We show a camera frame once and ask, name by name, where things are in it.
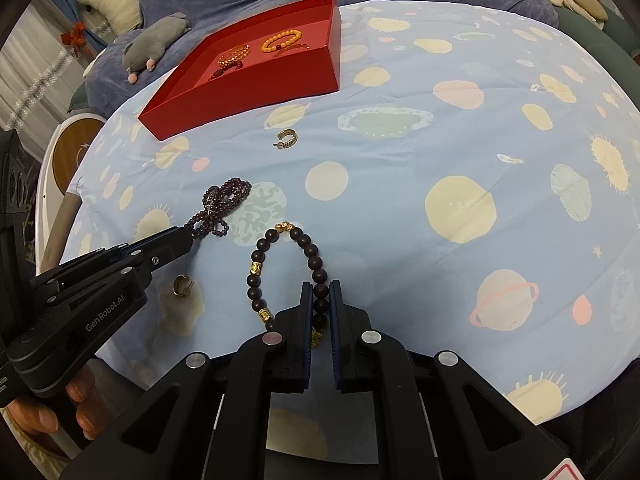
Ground black bead bracelet gold spacers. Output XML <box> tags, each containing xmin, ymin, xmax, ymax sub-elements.
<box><xmin>246</xmin><ymin>221</ymin><xmax>329</xmax><ymax>348</ymax></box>

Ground gold hoop earring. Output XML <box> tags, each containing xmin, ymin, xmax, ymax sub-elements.
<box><xmin>171</xmin><ymin>274</ymin><xmax>194</xmax><ymax>298</ymax></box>

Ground purple garnet bead strand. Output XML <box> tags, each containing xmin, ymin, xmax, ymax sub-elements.
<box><xmin>184</xmin><ymin>178</ymin><xmax>252</xmax><ymax>240</ymax></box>

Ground small hoop earring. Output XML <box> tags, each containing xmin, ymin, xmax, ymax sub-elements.
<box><xmin>274</xmin><ymin>128</ymin><xmax>298</xmax><ymax>150</ymax></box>

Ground dark red bead bracelet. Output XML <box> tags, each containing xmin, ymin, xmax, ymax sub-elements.
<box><xmin>207</xmin><ymin>58</ymin><xmax>245</xmax><ymax>83</ymax></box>

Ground orange bead bracelet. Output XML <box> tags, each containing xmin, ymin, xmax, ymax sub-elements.
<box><xmin>259</xmin><ymin>28</ymin><xmax>305</xmax><ymax>54</ymax></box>

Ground person's left hand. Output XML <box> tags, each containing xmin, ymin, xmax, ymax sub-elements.
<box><xmin>6</xmin><ymin>365</ymin><xmax>113</xmax><ymax>450</ymax></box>

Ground white round wooden-top device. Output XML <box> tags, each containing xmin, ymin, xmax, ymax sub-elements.
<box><xmin>35</xmin><ymin>113</ymin><xmax>105</xmax><ymax>274</ymax></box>

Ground light blue planet-print sheet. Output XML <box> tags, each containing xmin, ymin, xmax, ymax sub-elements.
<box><xmin>64</xmin><ymin>1</ymin><xmax>639</xmax><ymax>422</ymax></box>

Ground grey mole plush toy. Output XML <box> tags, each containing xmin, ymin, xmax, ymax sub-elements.
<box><xmin>122</xmin><ymin>12</ymin><xmax>191</xmax><ymax>84</ymax></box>

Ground white sheer curtain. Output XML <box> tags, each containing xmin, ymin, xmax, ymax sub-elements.
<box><xmin>1</xmin><ymin>6</ymin><xmax>86</xmax><ymax>159</ymax></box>

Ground red bow curtain tie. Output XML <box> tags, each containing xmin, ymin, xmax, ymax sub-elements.
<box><xmin>60</xmin><ymin>21</ymin><xmax>96</xmax><ymax>58</ymax></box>

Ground red cardboard tray box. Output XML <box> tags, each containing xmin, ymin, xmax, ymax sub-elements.
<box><xmin>139</xmin><ymin>0</ymin><xmax>342</xmax><ymax>140</ymax></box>

